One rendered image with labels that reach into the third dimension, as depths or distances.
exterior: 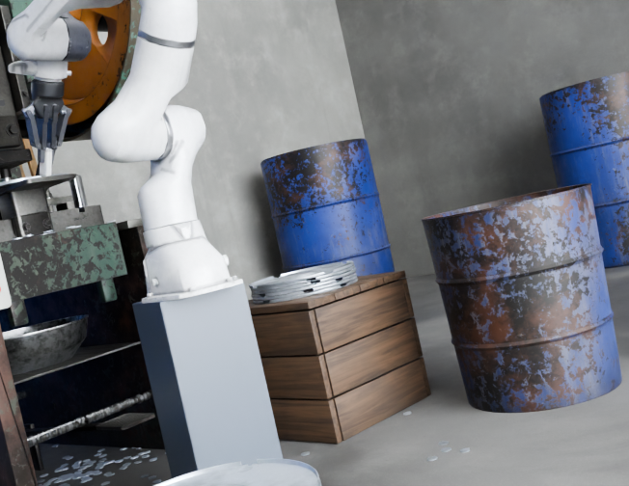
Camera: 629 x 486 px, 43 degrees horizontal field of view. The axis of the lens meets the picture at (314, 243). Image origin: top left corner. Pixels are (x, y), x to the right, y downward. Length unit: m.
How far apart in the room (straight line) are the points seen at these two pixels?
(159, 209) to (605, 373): 1.08
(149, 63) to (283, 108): 3.34
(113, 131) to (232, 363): 0.50
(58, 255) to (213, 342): 0.65
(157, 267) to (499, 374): 0.83
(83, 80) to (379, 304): 1.14
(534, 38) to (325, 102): 1.35
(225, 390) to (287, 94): 3.51
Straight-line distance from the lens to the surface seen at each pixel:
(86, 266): 2.15
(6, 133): 2.26
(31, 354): 2.18
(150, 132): 1.60
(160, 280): 1.60
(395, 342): 2.13
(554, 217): 1.88
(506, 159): 4.92
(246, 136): 4.61
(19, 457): 1.98
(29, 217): 2.16
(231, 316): 1.60
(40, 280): 2.08
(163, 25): 1.57
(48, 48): 1.91
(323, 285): 2.11
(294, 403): 2.04
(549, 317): 1.89
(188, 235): 1.59
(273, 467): 1.13
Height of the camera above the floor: 0.55
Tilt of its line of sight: 2 degrees down
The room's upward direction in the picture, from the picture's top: 12 degrees counter-clockwise
